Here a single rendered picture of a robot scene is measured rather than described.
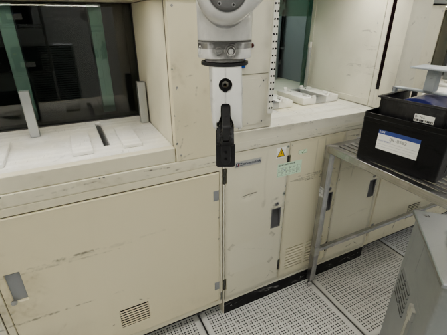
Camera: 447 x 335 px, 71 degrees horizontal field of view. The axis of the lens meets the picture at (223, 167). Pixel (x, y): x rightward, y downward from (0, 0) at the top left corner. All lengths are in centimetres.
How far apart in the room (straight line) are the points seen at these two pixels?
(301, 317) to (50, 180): 119
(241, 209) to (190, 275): 33
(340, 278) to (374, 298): 17
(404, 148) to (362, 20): 67
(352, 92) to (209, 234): 95
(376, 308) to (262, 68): 123
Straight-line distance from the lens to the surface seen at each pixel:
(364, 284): 185
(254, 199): 125
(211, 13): 41
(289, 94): 157
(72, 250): 111
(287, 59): 217
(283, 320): 159
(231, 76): 48
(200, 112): 101
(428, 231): 91
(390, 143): 120
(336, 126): 138
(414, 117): 119
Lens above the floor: 122
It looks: 25 degrees down
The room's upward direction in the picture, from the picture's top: straight up
